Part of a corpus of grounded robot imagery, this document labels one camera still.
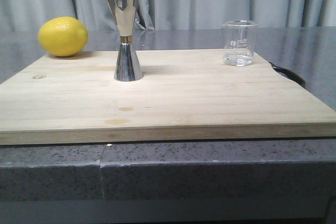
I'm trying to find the yellow lemon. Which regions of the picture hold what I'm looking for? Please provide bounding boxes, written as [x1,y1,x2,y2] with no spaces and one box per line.
[38,16,89,57]

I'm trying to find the wooden cutting board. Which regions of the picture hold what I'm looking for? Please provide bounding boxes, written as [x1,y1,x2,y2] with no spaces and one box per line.
[1,49,335,145]

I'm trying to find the steel jigger measuring cup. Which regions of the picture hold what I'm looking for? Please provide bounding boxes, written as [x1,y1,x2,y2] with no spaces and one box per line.
[107,0,143,82]

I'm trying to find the clear glass beaker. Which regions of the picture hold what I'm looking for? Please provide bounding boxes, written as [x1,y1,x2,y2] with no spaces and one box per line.
[223,20,257,67]

